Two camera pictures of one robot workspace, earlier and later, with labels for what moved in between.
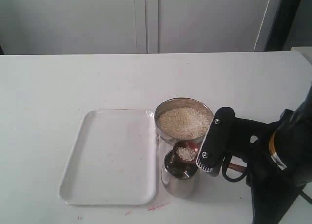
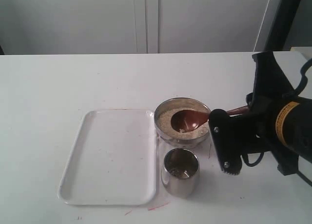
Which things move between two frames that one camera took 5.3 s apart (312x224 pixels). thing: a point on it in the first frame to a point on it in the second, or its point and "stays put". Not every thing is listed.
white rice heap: (183, 122) stays put
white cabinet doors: (64, 22) stays put
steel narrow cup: (179, 176) stays put
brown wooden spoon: (187, 151) to (188, 120)
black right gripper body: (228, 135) to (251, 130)
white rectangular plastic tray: (113, 160) stays put
